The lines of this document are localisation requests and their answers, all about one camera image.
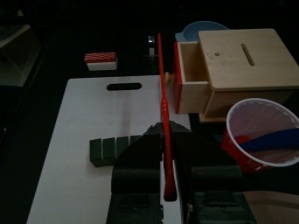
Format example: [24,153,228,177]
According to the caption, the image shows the white cutting board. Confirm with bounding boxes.
[24,74,192,224]

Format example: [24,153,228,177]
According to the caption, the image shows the blue toy utensil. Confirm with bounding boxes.
[238,127,299,154]

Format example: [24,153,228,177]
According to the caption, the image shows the wooden box with slot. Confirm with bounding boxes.
[179,27,299,123]

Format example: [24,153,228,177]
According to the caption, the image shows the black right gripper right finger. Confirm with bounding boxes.
[171,121,259,224]

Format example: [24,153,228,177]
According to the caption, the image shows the dark green sushi roll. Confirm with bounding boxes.
[88,134,146,168]

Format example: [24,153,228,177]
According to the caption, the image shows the light blue bowl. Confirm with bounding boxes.
[174,20,231,44]

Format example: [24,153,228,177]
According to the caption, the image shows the red plastic cup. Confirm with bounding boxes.
[219,97,299,176]

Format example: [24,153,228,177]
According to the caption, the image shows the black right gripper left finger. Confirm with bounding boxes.
[105,122,166,224]

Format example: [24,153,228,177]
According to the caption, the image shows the red-front wooden drawer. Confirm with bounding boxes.
[163,41,214,116]

